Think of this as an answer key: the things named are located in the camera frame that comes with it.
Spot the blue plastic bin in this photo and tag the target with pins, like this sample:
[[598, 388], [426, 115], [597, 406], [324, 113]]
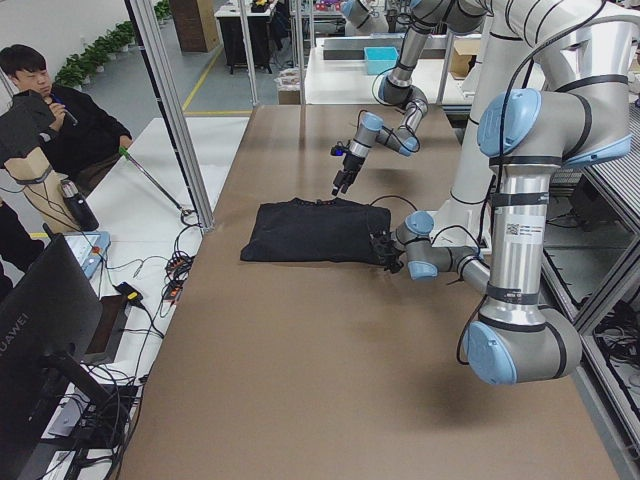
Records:
[[380, 59]]

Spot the aluminium frame post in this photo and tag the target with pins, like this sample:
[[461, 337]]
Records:
[[149, 39]]

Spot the black printed t-shirt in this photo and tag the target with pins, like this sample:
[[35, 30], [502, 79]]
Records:
[[300, 230]]

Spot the cardboard box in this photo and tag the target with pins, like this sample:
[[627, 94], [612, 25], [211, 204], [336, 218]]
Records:
[[463, 57]]

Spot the reacher grabber tool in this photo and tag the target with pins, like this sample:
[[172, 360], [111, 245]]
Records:
[[184, 211]]

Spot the seated person in black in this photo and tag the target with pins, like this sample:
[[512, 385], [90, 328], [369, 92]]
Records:
[[86, 141]]

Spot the black Huawei monitor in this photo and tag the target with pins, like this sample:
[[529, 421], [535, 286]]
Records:
[[47, 323]]

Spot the black thermos bottle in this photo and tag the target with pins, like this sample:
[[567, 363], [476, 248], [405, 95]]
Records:
[[78, 207]]

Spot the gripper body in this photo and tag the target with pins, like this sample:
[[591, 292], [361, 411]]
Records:
[[350, 164], [384, 251]]

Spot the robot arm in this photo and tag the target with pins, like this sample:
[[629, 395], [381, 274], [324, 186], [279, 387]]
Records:
[[512, 338], [396, 88]]

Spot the grey orange usb hub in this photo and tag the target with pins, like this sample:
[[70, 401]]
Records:
[[178, 265], [171, 293]]

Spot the black yellow-labelled power adapter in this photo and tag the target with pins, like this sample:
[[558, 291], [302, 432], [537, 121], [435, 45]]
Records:
[[132, 294]]

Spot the teach pendant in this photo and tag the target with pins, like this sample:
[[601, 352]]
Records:
[[89, 249]]

